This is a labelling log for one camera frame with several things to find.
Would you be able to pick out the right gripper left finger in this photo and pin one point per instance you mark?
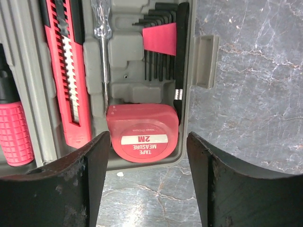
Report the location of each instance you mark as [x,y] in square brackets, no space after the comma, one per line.
[63,193]

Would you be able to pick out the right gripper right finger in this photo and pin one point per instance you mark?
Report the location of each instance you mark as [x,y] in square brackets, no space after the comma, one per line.
[231,192]

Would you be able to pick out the long red handled screwdriver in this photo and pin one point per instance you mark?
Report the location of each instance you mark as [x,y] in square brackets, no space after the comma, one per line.
[14,134]

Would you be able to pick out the red tape measure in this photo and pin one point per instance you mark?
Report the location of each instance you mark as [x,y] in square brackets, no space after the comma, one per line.
[145,127]

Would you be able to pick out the grey plastic tool case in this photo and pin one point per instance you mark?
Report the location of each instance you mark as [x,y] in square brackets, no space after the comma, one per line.
[22,35]

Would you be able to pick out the red black utility knife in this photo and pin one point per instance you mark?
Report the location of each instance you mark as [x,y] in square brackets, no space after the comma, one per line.
[64,29]

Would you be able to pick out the hex key set red holder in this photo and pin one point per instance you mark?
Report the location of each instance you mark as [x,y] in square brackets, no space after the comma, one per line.
[159,32]

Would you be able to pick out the clear voltage tester screwdriver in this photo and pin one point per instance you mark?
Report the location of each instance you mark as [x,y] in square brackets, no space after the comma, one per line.
[103,32]

